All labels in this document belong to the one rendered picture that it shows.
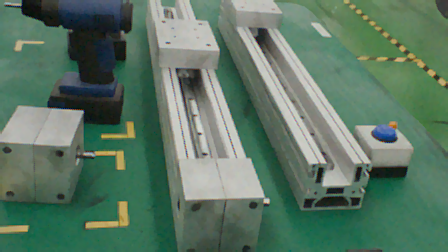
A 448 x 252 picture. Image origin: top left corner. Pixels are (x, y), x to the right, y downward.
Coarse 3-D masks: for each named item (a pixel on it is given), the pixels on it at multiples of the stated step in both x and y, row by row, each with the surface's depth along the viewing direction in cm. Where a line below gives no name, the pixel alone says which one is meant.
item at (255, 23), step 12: (228, 0) 137; (240, 0) 135; (252, 0) 137; (264, 0) 138; (228, 12) 137; (240, 12) 129; (252, 12) 129; (264, 12) 130; (276, 12) 131; (240, 24) 130; (252, 24) 131; (264, 24) 132; (276, 24) 132
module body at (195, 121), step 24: (168, 72) 102; (168, 96) 93; (192, 96) 101; (216, 96) 96; (168, 120) 88; (192, 120) 93; (216, 120) 89; (168, 144) 87; (192, 144) 81; (216, 144) 88; (240, 144) 83; (168, 168) 87
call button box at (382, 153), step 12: (360, 132) 98; (372, 132) 98; (360, 144) 98; (372, 144) 95; (384, 144) 95; (396, 144) 96; (408, 144) 97; (372, 156) 94; (384, 156) 95; (396, 156) 96; (408, 156) 96; (372, 168) 96; (384, 168) 96; (396, 168) 97
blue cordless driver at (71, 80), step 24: (24, 0) 90; (48, 0) 89; (72, 0) 90; (96, 0) 91; (120, 0) 92; (48, 24) 91; (72, 24) 91; (96, 24) 91; (120, 24) 92; (72, 48) 95; (96, 48) 94; (72, 72) 100; (96, 72) 96; (72, 96) 96; (96, 96) 97; (120, 96) 99; (96, 120) 98
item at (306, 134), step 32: (224, 32) 144; (256, 64) 112; (288, 64) 116; (256, 96) 111; (288, 96) 107; (320, 96) 103; (288, 128) 91; (320, 128) 98; (288, 160) 91; (320, 160) 83; (352, 160) 85; (320, 192) 85; (352, 192) 86
